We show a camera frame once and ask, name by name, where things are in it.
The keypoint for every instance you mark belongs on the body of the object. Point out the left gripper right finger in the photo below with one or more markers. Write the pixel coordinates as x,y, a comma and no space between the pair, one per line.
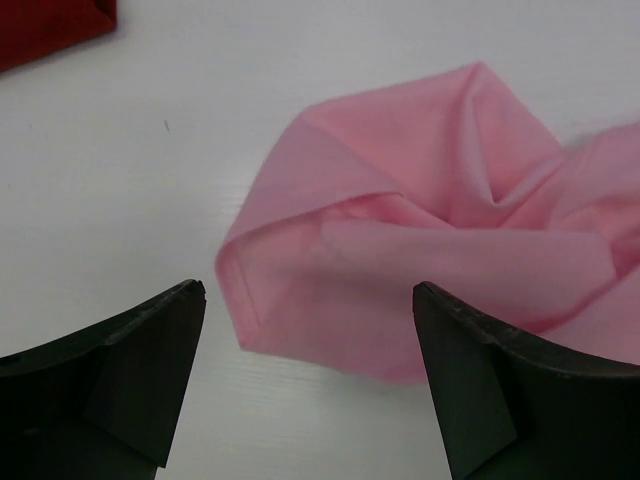
512,405

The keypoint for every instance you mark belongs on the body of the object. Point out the pink t shirt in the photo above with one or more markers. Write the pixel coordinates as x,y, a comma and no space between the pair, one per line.
449,179

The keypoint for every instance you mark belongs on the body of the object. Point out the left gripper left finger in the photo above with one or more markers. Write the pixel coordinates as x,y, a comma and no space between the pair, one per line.
102,402

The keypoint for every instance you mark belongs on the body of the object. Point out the dark red folded t shirt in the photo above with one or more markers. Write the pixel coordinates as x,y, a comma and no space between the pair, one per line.
33,29

